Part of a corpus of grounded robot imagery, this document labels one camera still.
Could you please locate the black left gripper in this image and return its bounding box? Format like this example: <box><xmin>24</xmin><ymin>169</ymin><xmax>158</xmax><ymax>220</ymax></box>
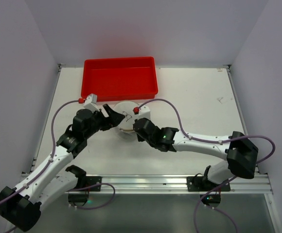
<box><xmin>84</xmin><ymin>104</ymin><xmax>124</xmax><ymax>139</ymax></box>

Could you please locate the white mesh laundry bag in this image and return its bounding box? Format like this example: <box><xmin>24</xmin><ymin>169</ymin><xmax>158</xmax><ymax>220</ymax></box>
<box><xmin>113</xmin><ymin>101</ymin><xmax>139</xmax><ymax>142</ymax></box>

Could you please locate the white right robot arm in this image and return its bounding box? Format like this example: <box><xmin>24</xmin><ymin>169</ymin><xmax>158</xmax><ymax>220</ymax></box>
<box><xmin>133</xmin><ymin>118</ymin><xmax>259</xmax><ymax>191</ymax></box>

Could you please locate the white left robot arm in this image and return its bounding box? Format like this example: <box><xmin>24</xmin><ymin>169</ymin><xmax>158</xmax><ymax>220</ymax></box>
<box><xmin>0</xmin><ymin>104</ymin><xmax>125</xmax><ymax>232</ymax></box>

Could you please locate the red plastic bin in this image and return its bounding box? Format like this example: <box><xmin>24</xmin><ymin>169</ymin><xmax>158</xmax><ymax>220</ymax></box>
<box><xmin>80</xmin><ymin>57</ymin><xmax>159</xmax><ymax>102</ymax></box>

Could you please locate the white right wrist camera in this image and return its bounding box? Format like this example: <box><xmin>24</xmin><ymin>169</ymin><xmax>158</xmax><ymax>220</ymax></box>
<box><xmin>133</xmin><ymin>105</ymin><xmax>151</xmax><ymax>120</ymax></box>

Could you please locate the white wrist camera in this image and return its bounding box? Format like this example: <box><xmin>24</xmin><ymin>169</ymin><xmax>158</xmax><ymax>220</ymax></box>
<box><xmin>78</xmin><ymin>94</ymin><xmax>99</xmax><ymax>112</ymax></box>
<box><xmin>133</xmin><ymin>105</ymin><xmax>151</xmax><ymax>120</ymax></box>

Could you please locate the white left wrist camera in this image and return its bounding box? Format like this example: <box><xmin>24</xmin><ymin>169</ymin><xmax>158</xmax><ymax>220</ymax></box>
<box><xmin>78</xmin><ymin>94</ymin><xmax>99</xmax><ymax>112</ymax></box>

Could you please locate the aluminium mounting rail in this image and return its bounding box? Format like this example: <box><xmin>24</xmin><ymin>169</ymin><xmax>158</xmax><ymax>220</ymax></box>
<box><xmin>91</xmin><ymin>174</ymin><xmax>272</xmax><ymax>195</ymax></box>

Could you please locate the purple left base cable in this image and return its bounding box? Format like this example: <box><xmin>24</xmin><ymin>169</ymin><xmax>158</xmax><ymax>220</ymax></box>
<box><xmin>68</xmin><ymin>183</ymin><xmax>115</xmax><ymax>210</ymax></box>

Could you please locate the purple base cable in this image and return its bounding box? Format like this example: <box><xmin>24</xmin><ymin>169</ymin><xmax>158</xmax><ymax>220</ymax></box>
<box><xmin>68</xmin><ymin>183</ymin><xmax>115</xmax><ymax>210</ymax></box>
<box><xmin>192</xmin><ymin>178</ymin><xmax>240</xmax><ymax>233</ymax></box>

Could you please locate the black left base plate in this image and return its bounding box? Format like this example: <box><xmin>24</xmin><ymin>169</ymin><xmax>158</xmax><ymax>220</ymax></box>
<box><xmin>72</xmin><ymin>175</ymin><xmax>102</xmax><ymax>192</ymax></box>

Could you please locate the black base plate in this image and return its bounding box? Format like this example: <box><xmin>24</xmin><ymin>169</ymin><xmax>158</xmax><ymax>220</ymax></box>
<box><xmin>186</xmin><ymin>176</ymin><xmax>231</xmax><ymax>192</ymax></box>
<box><xmin>72</xmin><ymin>175</ymin><xmax>102</xmax><ymax>192</ymax></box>

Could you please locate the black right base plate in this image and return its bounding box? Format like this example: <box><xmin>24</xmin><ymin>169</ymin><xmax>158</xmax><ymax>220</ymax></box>
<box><xmin>186</xmin><ymin>176</ymin><xmax>231</xmax><ymax>192</ymax></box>

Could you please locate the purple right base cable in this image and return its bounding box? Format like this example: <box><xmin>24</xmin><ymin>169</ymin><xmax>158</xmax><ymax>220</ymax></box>
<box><xmin>192</xmin><ymin>178</ymin><xmax>240</xmax><ymax>233</ymax></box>

